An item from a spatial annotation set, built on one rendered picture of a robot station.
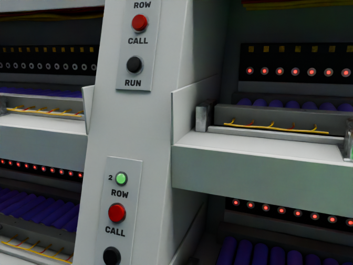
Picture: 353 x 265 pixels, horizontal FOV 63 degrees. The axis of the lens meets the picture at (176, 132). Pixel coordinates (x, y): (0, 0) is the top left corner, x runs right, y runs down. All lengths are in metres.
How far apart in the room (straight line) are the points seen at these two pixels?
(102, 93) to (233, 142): 0.14
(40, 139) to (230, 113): 0.22
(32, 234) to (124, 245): 0.20
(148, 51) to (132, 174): 0.12
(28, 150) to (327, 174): 0.32
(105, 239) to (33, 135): 0.15
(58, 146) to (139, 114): 0.11
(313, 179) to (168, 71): 0.16
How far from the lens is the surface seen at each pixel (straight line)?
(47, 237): 0.45
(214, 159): 0.26
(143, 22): 0.31
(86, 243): 0.33
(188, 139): 0.29
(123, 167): 0.29
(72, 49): 0.56
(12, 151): 0.41
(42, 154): 0.37
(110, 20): 0.33
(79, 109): 0.39
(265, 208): 0.43
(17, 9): 0.45
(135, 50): 0.30
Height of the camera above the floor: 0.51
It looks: 2 degrees up
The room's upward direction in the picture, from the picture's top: 6 degrees clockwise
